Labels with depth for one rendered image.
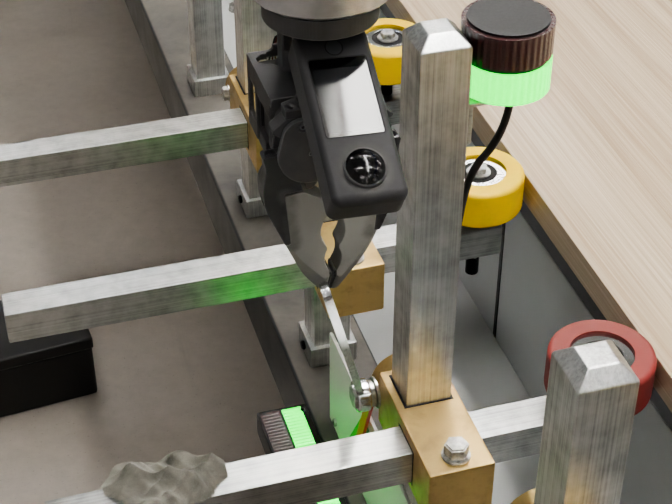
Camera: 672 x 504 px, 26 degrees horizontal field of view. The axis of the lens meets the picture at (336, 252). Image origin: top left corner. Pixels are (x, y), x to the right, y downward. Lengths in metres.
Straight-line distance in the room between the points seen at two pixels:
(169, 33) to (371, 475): 0.97
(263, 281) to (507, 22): 0.41
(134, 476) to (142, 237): 1.72
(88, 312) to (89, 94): 1.97
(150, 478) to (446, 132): 0.32
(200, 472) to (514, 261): 0.51
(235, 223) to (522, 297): 0.32
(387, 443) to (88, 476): 1.25
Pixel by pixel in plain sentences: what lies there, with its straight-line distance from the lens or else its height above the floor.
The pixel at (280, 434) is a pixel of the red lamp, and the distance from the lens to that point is 1.30.
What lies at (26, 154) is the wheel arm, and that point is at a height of 0.84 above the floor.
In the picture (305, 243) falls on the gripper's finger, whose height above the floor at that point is 1.05.
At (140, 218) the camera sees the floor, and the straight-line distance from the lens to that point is 2.78.
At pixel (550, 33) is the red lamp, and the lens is 0.93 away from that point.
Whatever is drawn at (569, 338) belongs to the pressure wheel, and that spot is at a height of 0.91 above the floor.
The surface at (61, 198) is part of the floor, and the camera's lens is 2.86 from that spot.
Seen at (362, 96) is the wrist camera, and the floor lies 1.17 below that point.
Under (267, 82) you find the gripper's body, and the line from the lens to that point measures 0.91.
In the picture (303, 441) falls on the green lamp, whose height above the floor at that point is 0.70.
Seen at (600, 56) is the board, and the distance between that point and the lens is 1.47.
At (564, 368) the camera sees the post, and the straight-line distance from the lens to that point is 0.77.
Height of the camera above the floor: 1.61
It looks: 37 degrees down
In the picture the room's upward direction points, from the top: straight up
